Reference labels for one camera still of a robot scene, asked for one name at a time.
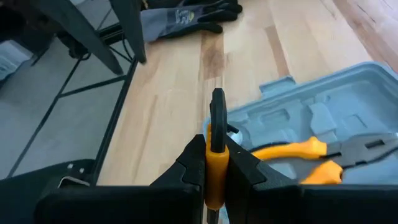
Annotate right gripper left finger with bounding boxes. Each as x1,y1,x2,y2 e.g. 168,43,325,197
34,134,207,224

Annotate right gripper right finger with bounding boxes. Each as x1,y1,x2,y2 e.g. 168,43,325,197
224,136,398,224

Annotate yellow handled pliers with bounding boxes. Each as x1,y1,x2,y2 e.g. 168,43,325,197
250,132,398,186

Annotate grey plastic tool case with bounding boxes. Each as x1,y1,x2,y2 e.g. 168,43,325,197
201,61,398,224

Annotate person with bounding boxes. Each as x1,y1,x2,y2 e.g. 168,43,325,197
0,158,94,224

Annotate black grey work glove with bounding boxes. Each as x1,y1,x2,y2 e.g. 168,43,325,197
139,0,243,43

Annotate black aluminium table frame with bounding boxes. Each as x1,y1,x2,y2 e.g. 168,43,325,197
6,0,147,187

